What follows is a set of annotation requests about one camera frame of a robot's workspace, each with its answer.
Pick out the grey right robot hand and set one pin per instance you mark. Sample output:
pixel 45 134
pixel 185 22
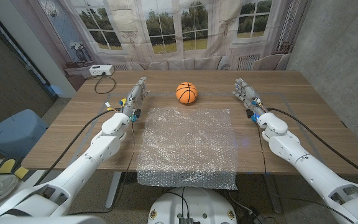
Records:
pixel 249 95

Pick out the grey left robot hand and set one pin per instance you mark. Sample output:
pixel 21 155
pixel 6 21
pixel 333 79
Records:
pixel 134 98

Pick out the orange mini basketball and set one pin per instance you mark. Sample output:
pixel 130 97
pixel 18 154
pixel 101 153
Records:
pixel 186 93

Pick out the clear bubble wrap sheet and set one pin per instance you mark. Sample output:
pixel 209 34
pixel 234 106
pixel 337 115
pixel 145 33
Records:
pixel 188 146

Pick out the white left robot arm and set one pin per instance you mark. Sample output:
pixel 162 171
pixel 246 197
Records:
pixel 82 165

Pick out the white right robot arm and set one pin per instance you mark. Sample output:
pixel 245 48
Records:
pixel 306 168

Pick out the white power strip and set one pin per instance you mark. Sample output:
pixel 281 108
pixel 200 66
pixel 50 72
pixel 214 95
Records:
pixel 101 70

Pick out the printed window backdrop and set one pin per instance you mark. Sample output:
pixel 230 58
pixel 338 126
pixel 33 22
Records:
pixel 135 31

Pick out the black round floor object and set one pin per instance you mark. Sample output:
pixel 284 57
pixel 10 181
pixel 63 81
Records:
pixel 130 178

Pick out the white table leg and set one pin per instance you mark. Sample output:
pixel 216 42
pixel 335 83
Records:
pixel 113 189

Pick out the grey table leg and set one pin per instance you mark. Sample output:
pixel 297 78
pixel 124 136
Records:
pixel 273 196

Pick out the black power adapter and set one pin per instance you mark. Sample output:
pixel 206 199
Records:
pixel 255 217

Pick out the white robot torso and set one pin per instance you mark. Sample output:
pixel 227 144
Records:
pixel 194 205

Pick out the blue-grey chair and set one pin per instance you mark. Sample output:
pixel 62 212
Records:
pixel 14 133

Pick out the white floor platform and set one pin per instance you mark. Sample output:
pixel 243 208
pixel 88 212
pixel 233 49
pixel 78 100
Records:
pixel 36 182

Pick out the yellow and black pad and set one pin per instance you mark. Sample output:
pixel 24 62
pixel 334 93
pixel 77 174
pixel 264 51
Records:
pixel 8 166

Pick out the grey sneaker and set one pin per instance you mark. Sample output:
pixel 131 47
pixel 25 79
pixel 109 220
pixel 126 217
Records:
pixel 3 191

